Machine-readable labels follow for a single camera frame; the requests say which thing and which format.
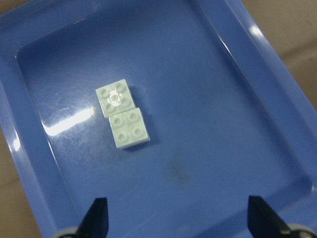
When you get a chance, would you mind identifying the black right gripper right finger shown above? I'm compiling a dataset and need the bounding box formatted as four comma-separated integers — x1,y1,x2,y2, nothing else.
247,195,292,238

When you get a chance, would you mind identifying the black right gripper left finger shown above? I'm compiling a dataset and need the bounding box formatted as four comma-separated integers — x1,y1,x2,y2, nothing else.
75,197,108,238

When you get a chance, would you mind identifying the white block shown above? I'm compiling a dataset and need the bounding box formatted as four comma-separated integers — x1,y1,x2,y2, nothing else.
108,108,150,149
96,79,136,118

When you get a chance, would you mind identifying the blue plastic tray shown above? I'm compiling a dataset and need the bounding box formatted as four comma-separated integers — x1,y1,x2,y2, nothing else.
0,0,317,238

